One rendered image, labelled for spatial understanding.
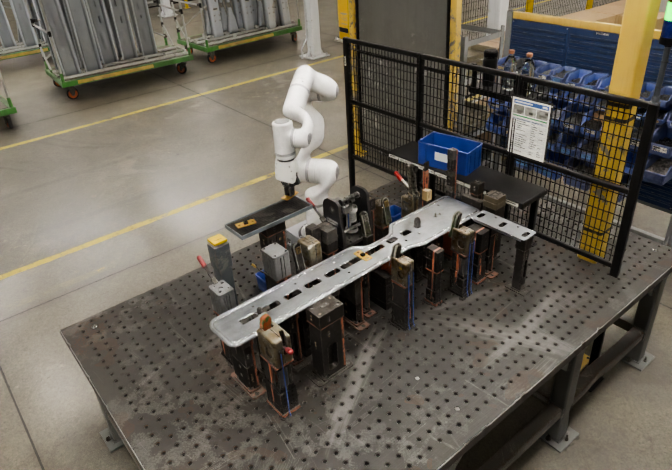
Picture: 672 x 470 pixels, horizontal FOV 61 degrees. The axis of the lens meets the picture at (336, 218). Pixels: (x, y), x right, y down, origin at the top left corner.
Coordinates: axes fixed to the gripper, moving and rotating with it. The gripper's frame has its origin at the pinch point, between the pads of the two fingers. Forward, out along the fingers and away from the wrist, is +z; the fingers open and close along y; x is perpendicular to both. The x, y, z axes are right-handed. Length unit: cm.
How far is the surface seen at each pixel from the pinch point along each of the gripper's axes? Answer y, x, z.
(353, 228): 21.2, 17.0, 22.7
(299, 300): 28, -36, 24
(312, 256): 18.5, -12.3, 21.3
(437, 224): 53, 40, 24
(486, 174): 57, 93, 21
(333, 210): 16.6, 8.4, 10.1
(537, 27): 33, 258, -18
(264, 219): -3.8, -14.2, 8.2
